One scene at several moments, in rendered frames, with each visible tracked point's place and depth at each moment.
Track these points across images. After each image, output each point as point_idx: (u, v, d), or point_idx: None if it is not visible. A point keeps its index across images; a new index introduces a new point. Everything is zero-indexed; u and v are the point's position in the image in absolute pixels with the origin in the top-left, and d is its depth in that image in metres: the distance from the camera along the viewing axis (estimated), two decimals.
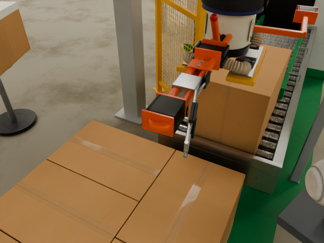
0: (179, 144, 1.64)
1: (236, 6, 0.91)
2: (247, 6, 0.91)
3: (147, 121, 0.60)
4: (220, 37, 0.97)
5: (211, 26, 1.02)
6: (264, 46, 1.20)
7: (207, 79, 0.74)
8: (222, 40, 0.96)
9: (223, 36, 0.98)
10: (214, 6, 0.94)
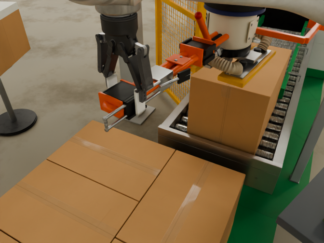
0: (179, 144, 1.64)
1: (230, 6, 0.92)
2: (241, 7, 0.91)
3: (103, 102, 0.67)
4: (215, 36, 0.99)
5: (210, 25, 1.04)
6: (273, 50, 1.17)
7: (181, 74, 0.77)
8: (216, 39, 0.98)
9: (220, 35, 1.00)
10: (211, 5, 0.96)
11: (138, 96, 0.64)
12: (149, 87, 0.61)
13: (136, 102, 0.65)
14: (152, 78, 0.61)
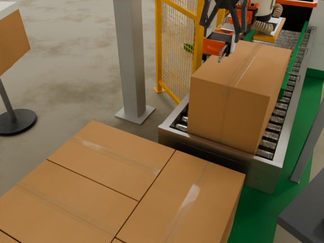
0: (179, 144, 1.64)
1: None
2: None
3: (207, 46, 0.93)
4: (250, 5, 1.29)
5: None
6: (283, 18, 1.51)
7: (247, 27, 1.05)
8: None
9: (252, 5, 1.30)
10: None
11: (234, 38, 0.92)
12: (245, 29, 0.89)
13: (233, 43, 0.92)
14: (247, 23, 0.89)
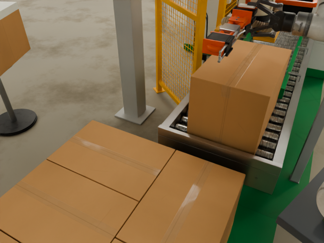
0: (179, 144, 1.64)
1: None
2: None
3: (206, 46, 0.93)
4: None
5: None
6: None
7: (247, 27, 1.05)
8: None
9: None
10: None
11: (251, 4, 1.16)
12: None
13: (248, 4, 1.17)
14: (263, 0, 1.12)
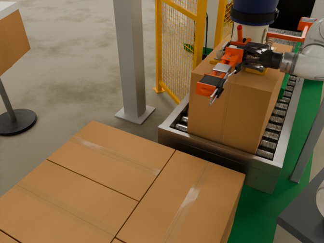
0: (179, 144, 1.64)
1: (254, 20, 1.33)
2: (262, 19, 1.33)
3: (199, 88, 1.04)
4: (242, 40, 1.39)
5: (236, 32, 1.44)
6: (275, 47, 1.61)
7: (237, 67, 1.15)
8: (244, 42, 1.39)
9: (245, 39, 1.40)
10: (239, 19, 1.36)
11: (240, 47, 1.28)
12: (248, 42, 1.25)
13: (237, 46, 1.29)
14: (250, 44, 1.23)
